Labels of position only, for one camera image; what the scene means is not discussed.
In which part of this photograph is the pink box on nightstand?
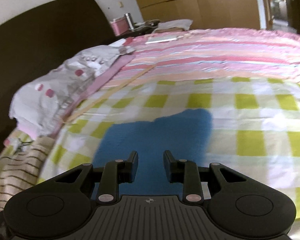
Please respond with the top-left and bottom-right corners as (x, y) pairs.
(109, 16), (129, 36)

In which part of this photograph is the brown wooden wardrobe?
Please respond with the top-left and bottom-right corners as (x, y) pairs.
(136, 0), (260, 29)

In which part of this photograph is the dark brown headboard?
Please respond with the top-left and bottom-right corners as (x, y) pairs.
(0, 0), (115, 152)

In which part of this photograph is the yellow white checkered bedsheet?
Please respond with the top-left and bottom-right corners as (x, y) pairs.
(0, 76), (300, 240)

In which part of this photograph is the pink striped quilt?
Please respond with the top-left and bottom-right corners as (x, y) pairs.
(92, 28), (300, 91)

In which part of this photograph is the blue knitted sweater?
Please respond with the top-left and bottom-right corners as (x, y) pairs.
(92, 108), (212, 196)

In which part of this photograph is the white cloth on nightstand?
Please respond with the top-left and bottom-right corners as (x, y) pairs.
(155, 19), (193, 32)

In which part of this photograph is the beige striped knit garment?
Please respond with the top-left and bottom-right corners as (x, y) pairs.
(0, 137), (55, 212)

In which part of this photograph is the grey pillow with pink dots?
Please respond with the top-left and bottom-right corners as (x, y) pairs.
(9, 45), (134, 139)

